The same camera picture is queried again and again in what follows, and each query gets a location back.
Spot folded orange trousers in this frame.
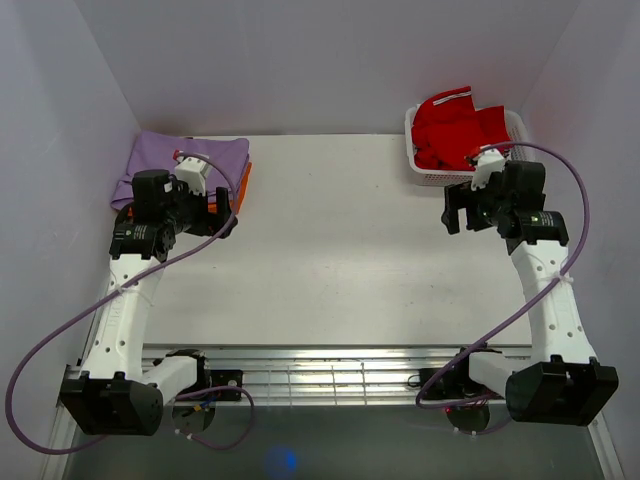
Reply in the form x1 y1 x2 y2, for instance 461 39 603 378
119 162 254 219

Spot aluminium frame rail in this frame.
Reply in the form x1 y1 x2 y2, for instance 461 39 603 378
57 342 601 409

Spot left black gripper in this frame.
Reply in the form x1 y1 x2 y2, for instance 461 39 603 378
163 179 237 239

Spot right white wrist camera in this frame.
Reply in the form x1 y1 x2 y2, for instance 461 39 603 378
468 146 507 191

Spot white plastic basket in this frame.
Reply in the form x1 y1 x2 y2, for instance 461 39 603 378
404 104 530 187

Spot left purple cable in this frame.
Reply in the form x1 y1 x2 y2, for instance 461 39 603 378
4 153 257 455

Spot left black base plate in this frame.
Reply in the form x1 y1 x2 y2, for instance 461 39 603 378
201 369 244 402

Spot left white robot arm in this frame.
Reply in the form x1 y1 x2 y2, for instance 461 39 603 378
60 157 237 436

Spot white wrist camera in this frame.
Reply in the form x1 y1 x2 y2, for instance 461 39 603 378
468 146 507 191
173 150 212 197

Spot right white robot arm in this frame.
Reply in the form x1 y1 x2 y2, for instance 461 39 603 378
442 159 619 426

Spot red trousers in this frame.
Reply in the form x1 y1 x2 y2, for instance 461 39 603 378
411 86 510 171

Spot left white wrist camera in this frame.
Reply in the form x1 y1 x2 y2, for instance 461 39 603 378
173 150 212 197

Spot folded purple trousers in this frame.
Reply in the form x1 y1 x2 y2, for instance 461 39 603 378
110 131 250 211

